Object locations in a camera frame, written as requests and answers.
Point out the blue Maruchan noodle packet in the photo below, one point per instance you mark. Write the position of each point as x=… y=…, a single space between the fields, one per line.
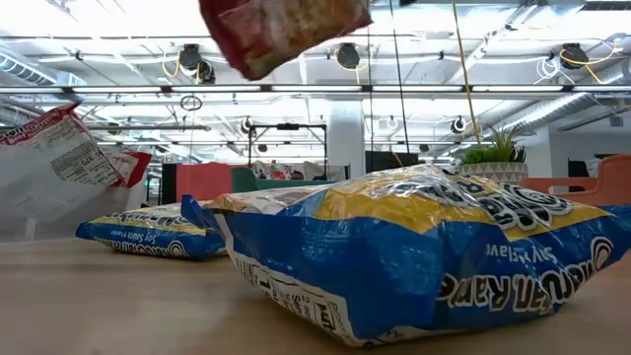
x=394 y=266
x=148 y=236

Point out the white red patterned clutter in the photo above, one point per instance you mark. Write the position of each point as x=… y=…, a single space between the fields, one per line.
x=286 y=171

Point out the white building pillar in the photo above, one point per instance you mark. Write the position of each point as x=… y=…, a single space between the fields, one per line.
x=346 y=133

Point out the teal plastic bin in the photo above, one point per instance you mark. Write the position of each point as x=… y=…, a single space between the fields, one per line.
x=244 y=180

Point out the distant black monitor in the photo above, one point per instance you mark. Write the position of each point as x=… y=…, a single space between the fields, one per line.
x=392 y=159

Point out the red partition panel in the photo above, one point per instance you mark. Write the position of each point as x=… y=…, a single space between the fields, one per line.
x=202 y=180

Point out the black partition panel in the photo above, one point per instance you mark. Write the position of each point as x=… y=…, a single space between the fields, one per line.
x=168 y=182

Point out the grey horizontal ceiling pipe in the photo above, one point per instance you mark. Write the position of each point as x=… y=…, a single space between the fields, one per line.
x=148 y=127

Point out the potted succulent plant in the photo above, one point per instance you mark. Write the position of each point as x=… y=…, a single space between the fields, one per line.
x=493 y=172

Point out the dark distant screen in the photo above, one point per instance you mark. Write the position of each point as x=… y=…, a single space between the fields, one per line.
x=578 y=172

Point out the clear plastic bin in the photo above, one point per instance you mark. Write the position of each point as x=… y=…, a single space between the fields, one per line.
x=49 y=217

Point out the orange plastic bin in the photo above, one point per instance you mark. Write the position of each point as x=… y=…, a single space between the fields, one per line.
x=611 y=187

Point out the grey ceiling box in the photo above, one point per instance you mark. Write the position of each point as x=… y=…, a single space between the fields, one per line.
x=616 y=120

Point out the distant black frame rig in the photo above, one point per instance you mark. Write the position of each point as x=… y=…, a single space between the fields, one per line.
x=288 y=126

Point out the silver ceiling duct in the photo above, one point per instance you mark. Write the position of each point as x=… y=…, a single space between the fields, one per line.
x=29 y=71
x=557 y=108

